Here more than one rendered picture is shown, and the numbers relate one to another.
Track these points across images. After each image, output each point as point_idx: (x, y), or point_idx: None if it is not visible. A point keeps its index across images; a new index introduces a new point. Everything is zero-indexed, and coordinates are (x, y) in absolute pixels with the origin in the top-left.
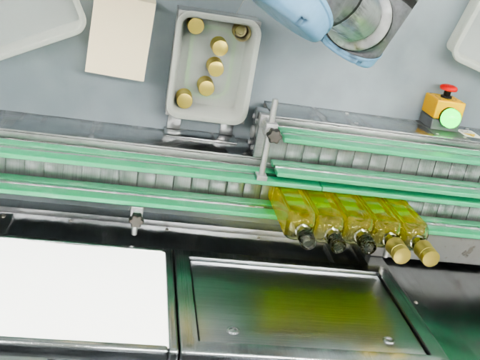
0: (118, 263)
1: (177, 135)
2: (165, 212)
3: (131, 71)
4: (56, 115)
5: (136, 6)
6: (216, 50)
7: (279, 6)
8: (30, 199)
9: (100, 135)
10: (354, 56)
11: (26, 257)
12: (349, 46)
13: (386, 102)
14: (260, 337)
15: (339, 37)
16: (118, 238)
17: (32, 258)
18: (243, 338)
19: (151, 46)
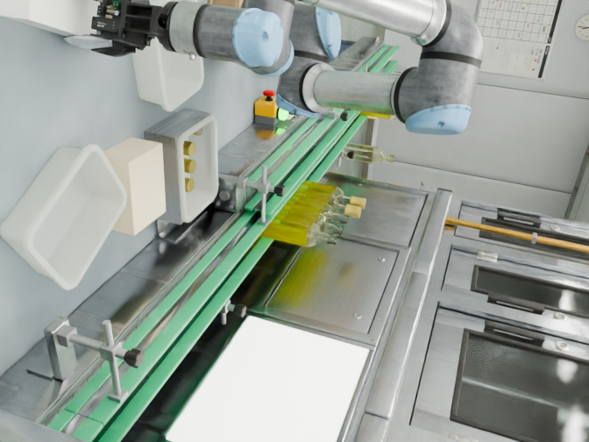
0: (258, 345)
1: (179, 234)
2: None
3: (159, 210)
4: (93, 291)
5: (152, 154)
6: (191, 152)
7: (461, 129)
8: None
9: (161, 276)
10: (319, 113)
11: (228, 397)
12: (325, 110)
13: (241, 121)
14: (366, 307)
15: (321, 107)
16: None
17: (231, 394)
18: (366, 315)
19: None
